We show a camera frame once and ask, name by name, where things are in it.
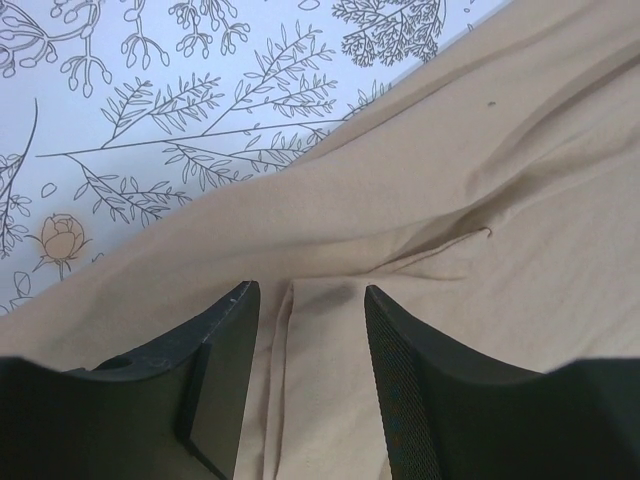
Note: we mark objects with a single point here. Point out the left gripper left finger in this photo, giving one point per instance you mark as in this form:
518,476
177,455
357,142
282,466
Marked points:
171,408

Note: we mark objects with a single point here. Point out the floral table mat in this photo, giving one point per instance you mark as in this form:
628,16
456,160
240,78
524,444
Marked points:
114,114

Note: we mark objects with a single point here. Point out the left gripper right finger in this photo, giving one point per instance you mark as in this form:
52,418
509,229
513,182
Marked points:
451,412

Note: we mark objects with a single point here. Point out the beige t shirt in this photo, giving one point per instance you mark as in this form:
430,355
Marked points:
494,193

